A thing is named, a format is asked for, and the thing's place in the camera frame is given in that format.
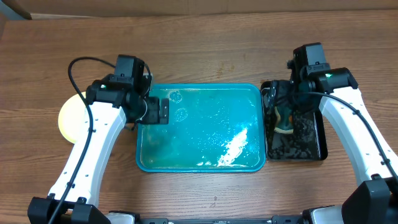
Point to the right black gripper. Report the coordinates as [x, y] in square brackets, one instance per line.
[279, 97]

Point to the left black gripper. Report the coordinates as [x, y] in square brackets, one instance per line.
[153, 116]

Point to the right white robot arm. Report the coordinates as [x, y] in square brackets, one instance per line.
[373, 161]

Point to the black water tray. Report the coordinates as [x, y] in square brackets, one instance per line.
[306, 143]

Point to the teal plastic tray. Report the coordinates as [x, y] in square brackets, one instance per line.
[212, 128]

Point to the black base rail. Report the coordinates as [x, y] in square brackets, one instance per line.
[217, 221]

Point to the yellow green sponge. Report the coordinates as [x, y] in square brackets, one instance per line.
[284, 121]

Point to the yellow-green rimmed plate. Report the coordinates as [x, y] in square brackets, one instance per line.
[71, 117]

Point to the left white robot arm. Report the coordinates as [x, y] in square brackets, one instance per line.
[110, 103]

